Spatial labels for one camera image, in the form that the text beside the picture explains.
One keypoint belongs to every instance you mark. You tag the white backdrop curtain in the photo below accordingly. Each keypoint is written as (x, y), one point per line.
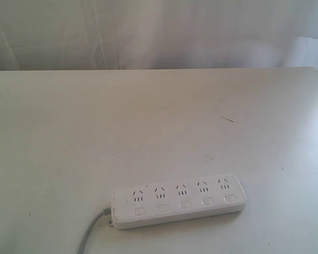
(79, 35)

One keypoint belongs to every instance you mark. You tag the white five-outlet power strip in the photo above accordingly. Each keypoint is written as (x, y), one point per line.
(160, 203)

